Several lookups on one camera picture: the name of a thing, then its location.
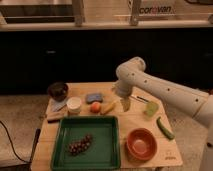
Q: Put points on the grey cloth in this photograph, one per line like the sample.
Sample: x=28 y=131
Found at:
x=56 y=106

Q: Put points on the yellow banana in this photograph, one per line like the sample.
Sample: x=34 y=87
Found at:
x=109 y=107

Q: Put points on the wooden table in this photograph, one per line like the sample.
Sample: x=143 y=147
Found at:
x=167 y=154

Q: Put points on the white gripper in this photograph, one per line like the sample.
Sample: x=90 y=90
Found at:
x=124 y=90

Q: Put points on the green cucumber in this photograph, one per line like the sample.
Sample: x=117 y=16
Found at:
x=164 y=130

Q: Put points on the dark grape bunch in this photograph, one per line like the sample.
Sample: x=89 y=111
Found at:
x=80 y=146

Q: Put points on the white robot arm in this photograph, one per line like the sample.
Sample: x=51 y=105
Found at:
x=195 y=103

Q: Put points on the blue sponge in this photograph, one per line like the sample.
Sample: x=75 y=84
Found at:
x=94 y=97

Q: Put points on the wooden block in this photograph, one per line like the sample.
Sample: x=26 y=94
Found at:
x=56 y=116

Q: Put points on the dark brown bowl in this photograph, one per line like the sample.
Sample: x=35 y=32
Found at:
x=58 y=91

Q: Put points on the white cup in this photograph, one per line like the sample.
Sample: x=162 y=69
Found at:
x=74 y=105

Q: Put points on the red bowl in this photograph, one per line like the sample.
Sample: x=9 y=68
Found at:
x=141 y=144

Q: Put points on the light green cup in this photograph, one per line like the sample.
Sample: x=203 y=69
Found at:
x=151 y=108

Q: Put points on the orange peach fruit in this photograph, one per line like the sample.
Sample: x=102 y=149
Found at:
x=95 y=107

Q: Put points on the green tray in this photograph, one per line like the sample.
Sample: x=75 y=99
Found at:
x=102 y=155

